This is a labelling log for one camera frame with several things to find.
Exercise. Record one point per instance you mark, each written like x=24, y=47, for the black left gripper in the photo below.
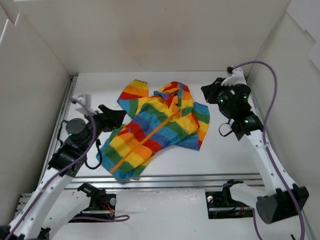
x=104, y=118

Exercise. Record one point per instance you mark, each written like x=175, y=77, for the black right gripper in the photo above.
x=213, y=91

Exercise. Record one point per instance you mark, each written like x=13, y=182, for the rainbow striped zip jacket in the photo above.
x=169, y=117

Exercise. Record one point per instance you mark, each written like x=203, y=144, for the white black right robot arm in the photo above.
x=282, y=197

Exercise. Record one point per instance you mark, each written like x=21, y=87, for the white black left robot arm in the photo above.
x=50, y=180

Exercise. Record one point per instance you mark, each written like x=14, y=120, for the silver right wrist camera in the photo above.
x=236, y=76

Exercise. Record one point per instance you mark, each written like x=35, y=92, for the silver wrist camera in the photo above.
x=236, y=76
x=85, y=99

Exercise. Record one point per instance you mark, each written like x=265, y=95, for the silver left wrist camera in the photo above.
x=85, y=99

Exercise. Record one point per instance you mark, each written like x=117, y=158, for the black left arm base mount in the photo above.
x=99, y=207

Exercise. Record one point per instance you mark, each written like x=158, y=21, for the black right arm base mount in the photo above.
x=220, y=205

